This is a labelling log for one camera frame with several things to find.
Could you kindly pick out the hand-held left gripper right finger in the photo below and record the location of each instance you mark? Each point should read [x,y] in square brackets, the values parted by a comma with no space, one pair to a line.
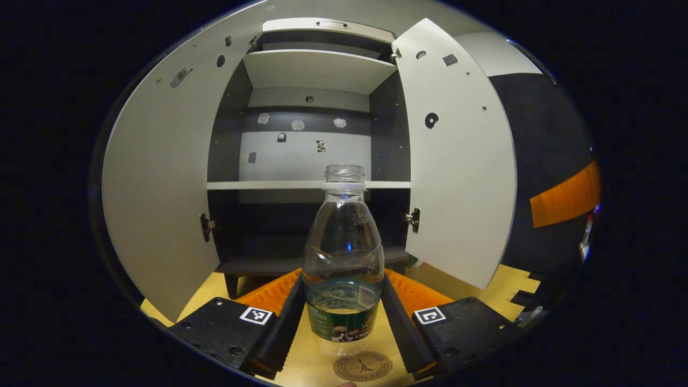
[400,333]

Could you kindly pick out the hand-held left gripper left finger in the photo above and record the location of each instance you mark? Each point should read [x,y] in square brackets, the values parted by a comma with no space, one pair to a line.
[285,328]

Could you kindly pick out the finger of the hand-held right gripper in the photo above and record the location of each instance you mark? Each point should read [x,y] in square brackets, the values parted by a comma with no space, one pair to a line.
[564,196]

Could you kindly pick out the round brown coaster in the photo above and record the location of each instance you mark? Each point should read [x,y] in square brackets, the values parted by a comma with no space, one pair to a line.
[371,368]

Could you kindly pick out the clear plastic bottle green label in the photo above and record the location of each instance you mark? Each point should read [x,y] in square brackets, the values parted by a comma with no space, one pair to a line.
[344,242]

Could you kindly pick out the white cabinet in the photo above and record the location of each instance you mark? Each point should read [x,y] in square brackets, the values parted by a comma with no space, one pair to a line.
[317,70]

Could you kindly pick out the white cabinet drawer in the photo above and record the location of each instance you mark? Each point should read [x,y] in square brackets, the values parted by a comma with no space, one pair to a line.
[290,27]

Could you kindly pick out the black backdrop cloth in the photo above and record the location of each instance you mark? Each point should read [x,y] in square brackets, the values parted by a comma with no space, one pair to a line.
[543,134]

